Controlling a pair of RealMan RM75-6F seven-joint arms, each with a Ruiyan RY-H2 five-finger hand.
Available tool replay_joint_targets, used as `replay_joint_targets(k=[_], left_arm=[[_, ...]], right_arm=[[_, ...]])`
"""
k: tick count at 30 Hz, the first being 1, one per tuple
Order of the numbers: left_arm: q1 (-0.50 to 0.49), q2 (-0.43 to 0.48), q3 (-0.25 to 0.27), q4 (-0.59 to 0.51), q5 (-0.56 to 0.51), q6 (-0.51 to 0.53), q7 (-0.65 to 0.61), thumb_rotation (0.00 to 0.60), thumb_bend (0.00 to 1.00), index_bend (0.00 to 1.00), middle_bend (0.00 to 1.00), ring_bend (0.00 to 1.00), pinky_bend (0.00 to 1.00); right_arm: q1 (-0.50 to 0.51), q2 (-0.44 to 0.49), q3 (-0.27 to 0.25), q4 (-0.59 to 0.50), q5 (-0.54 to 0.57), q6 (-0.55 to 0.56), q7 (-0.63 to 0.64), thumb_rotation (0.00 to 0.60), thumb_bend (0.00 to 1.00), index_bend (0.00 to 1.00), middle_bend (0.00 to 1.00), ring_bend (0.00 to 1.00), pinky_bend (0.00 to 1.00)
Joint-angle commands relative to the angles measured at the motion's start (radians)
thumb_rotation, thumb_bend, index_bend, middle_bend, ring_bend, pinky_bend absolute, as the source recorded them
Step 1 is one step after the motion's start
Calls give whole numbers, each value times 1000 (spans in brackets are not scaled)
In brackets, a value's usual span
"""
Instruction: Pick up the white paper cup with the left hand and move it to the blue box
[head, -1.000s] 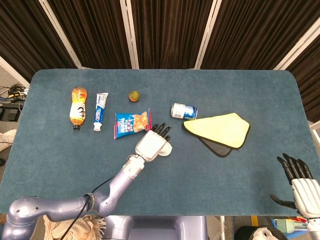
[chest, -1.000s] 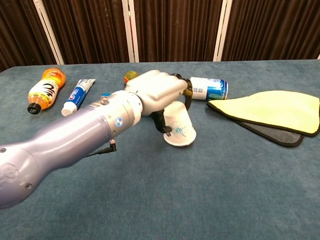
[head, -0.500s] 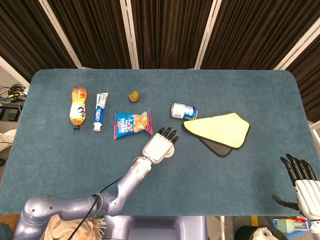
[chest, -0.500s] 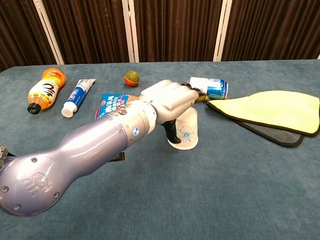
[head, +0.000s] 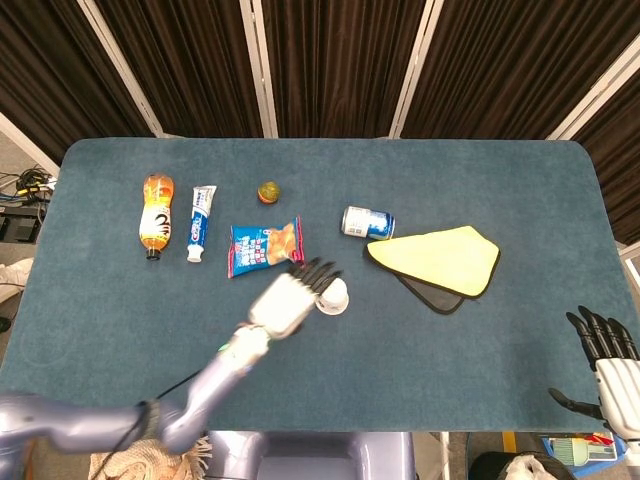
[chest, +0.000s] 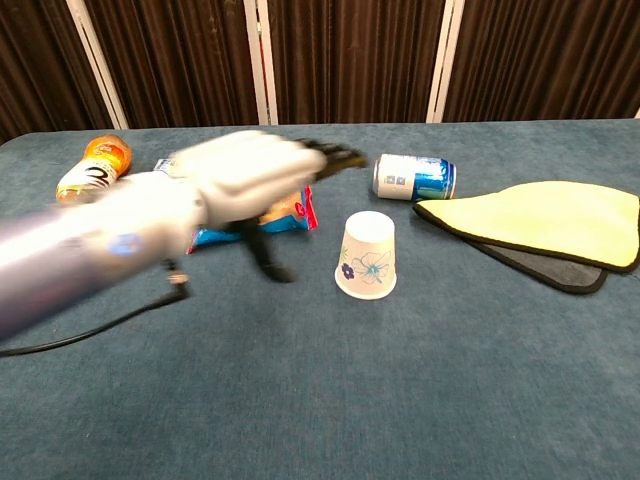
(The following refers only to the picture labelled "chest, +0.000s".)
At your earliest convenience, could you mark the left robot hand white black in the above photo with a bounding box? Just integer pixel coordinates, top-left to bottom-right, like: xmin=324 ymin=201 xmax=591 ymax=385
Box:
xmin=169 ymin=130 xmax=370 ymax=284

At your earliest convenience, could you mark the blue snack bag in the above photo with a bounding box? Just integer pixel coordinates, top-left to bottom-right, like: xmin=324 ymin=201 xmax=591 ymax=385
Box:
xmin=187 ymin=184 xmax=320 ymax=255

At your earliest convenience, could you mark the white paper cup flower print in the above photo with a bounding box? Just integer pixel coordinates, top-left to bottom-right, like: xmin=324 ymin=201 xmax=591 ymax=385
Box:
xmin=333 ymin=210 xmax=399 ymax=301

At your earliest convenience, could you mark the brown pleated curtain panel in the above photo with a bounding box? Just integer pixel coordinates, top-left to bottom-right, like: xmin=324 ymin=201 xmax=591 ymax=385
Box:
xmin=268 ymin=0 xmax=446 ymax=126
xmin=0 ymin=0 xmax=115 ymax=144
xmin=83 ymin=0 xmax=262 ymax=130
xmin=442 ymin=0 xmax=640 ymax=124

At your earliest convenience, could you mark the orange drink plastic bottle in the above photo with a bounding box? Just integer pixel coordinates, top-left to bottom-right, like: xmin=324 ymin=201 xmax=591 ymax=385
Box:
xmin=55 ymin=133 xmax=134 ymax=205

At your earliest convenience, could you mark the blue white drink can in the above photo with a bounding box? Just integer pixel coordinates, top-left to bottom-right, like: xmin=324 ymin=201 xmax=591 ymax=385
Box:
xmin=372 ymin=153 xmax=458 ymax=202

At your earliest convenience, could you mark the yellow microfibre cloth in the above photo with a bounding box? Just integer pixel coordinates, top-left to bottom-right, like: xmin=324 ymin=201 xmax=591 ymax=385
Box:
xmin=412 ymin=180 xmax=640 ymax=274

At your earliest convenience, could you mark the dark grey cloth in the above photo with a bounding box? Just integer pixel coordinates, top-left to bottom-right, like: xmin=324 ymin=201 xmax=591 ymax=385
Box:
xmin=467 ymin=238 xmax=610 ymax=295

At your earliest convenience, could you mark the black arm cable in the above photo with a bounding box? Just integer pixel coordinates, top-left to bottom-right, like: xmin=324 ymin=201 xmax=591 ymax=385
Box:
xmin=0 ymin=259 xmax=191 ymax=358

